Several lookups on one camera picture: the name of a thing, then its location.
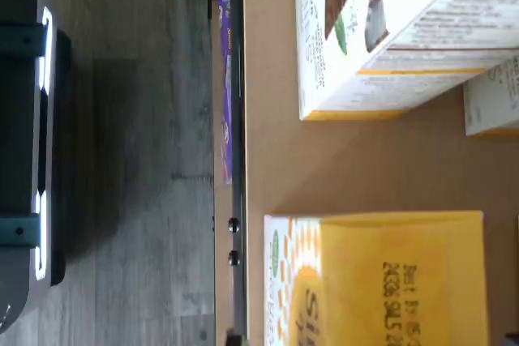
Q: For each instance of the purple Annie's bunny box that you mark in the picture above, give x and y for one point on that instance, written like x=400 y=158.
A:
x=225 y=131

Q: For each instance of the black shelf bolt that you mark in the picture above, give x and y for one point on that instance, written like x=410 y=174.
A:
x=234 y=258
x=233 y=224

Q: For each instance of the yellow and white snack box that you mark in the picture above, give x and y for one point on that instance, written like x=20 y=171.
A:
x=377 y=281

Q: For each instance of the white box with chocolate picture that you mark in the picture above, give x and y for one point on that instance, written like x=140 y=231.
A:
x=405 y=14

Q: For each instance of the small white yellow-edged box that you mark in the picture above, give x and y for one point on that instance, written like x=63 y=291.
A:
x=492 y=107

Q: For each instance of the white LED light strip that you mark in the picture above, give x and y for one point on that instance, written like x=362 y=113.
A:
x=44 y=139

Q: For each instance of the dark grey mobile base platform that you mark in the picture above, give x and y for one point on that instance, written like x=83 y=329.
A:
x=16 y=127

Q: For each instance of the black metal shelf rail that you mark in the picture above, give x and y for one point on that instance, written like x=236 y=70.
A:
x=239 y=119

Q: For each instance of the teal frame bracket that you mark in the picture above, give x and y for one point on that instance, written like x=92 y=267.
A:
x=18 y=231
x=20 y=40

